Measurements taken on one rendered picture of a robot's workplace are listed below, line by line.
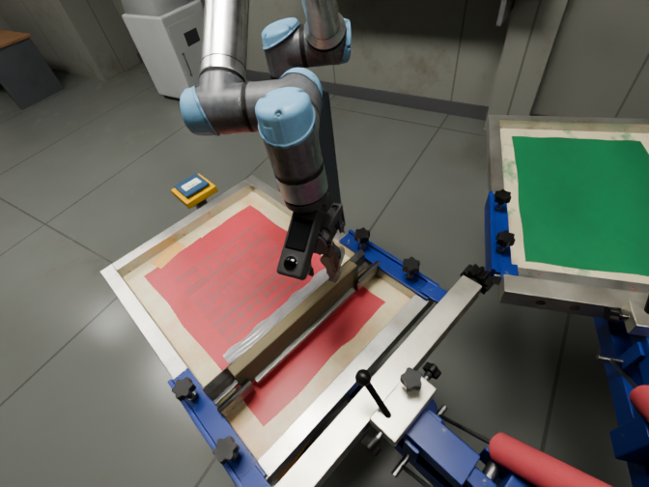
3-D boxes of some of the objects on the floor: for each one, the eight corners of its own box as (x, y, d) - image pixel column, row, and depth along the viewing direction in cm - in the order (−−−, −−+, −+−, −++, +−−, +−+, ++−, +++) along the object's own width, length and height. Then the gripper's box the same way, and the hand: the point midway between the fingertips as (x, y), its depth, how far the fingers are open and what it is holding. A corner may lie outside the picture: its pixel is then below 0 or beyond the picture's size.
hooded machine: (230, 85, 420) (186, -49, 327) (198, 107, 392) (141, -34, 298) (193, 78, 447) (143, -48, 353) (160, 99, 419) (98, -33, 325)
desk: (21, 76, 529) (-15, 27, 480) (67, 88, 477) (30, 34, 427) (-23, 97, 496) (-68, 45, 446) (20, 111, 444) (-25, 55, 394)
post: (231, 315, 208) (154, 189, 136) (261, 292, 217) (202, 162, 145) (253, 339, 196) (181, 214, 125) (283, 312, 205) (232, 183, 133)
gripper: (351, 177, 57) (361, 261, 72) (288, 168, 61) (311, 248, 77) (329, 213, 52) (346, 295, 67) (263, 200, 56) (293, 279, 72)
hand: (321, 277), depth 69 cm, fingers open, 4 cm apart
